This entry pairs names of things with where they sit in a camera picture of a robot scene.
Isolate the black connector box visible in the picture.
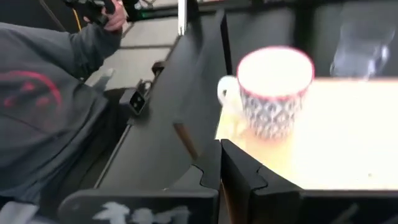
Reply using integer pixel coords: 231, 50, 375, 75
119, 80, 150, 116

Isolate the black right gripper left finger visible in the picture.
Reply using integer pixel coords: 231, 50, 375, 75
58, 139, 223, 224

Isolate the grey white patterned mug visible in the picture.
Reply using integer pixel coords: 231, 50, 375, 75
216, 45, 315, 141

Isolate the black round knob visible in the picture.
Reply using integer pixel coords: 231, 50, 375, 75
151, 60, 166, 78

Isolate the yellow leader cable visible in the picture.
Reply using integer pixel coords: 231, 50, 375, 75
71, 7, 83, 32

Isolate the person's left hand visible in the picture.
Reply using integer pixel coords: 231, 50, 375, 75
83, 0, 128, 32

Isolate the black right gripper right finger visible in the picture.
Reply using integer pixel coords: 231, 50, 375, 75
220, 139, 398, 224

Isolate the wooden shelf black metal frame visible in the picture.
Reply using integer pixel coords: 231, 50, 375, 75
214, 8, 398, 191

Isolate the small clear plastic cup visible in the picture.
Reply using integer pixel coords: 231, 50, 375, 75
329, 18, 396, 79

